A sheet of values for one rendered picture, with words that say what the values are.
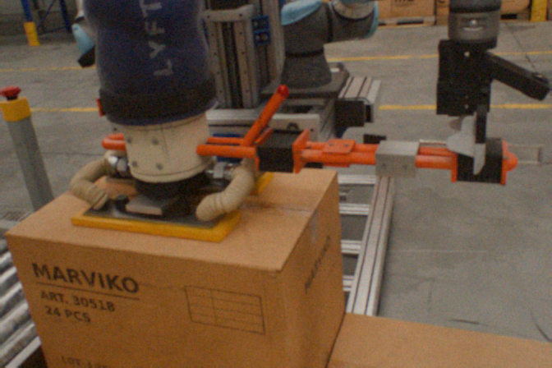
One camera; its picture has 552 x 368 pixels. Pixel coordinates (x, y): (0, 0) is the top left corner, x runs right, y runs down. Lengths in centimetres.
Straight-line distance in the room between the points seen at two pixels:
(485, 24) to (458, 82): 10
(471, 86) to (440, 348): 68
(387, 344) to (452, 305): 103
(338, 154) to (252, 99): 81
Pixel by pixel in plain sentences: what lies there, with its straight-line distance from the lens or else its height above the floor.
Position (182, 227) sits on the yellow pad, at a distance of 103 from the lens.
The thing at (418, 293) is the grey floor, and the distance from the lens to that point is 241.
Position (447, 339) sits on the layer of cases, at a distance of 138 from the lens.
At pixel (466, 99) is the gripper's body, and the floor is 118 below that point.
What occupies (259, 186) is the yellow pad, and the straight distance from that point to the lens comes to 115.
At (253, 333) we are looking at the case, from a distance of 101.
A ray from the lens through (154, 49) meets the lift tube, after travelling 98.
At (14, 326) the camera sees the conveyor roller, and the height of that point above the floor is 53.
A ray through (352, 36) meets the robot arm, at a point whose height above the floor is 116.
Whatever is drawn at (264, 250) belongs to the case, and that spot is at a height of 94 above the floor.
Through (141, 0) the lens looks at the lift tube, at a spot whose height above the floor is 137.
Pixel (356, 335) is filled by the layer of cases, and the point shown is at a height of 54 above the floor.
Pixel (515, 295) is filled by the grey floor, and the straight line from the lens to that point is 246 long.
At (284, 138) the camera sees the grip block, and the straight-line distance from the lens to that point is 103.
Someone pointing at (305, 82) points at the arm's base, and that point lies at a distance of 153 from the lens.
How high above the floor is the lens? 146
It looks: 23 degrees down
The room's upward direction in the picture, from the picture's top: 6 degrees counter-clockwise
